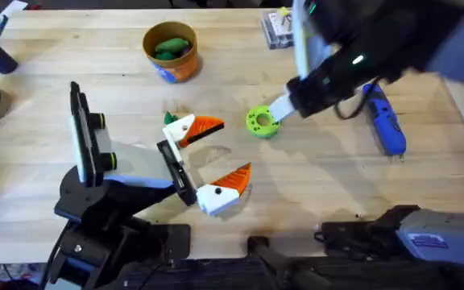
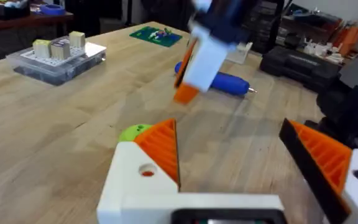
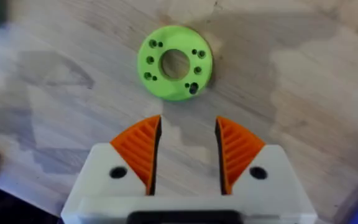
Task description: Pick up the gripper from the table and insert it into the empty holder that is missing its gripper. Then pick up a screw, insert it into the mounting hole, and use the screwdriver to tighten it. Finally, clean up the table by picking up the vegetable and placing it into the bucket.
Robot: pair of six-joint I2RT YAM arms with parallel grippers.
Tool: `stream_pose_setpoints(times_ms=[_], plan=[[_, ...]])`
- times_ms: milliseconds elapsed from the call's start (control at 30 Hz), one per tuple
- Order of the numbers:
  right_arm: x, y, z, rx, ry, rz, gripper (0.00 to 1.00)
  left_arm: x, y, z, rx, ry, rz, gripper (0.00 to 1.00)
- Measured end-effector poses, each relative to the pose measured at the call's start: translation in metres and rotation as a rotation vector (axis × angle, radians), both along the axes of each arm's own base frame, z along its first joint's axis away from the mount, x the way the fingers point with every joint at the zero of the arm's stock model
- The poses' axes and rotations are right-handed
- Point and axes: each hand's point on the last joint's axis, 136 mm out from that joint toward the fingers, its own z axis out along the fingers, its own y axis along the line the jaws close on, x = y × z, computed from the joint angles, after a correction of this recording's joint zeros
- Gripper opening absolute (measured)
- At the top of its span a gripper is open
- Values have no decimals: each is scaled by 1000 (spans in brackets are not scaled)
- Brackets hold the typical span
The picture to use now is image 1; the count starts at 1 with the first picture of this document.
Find black rail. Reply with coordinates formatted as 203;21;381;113
106;236;464;290

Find white card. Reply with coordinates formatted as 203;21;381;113
0;0;29;43

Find right wrist upright plate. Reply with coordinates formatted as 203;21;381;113
291;0;333;80

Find blue electric screwdriver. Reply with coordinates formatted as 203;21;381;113
361;82;408;163

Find wrist upright plate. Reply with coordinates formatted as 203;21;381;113
291;0;333;80
69;81;118;189

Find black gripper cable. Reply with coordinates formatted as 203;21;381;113
333;82;373;122

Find left wrist upright plate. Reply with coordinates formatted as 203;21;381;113
69;81;118;189

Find orange tub with toys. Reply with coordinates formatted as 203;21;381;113
142;20;200;85

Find green disc with holes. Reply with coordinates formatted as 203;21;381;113
245;105;282;139

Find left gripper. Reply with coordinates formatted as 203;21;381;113
54;114;253;226

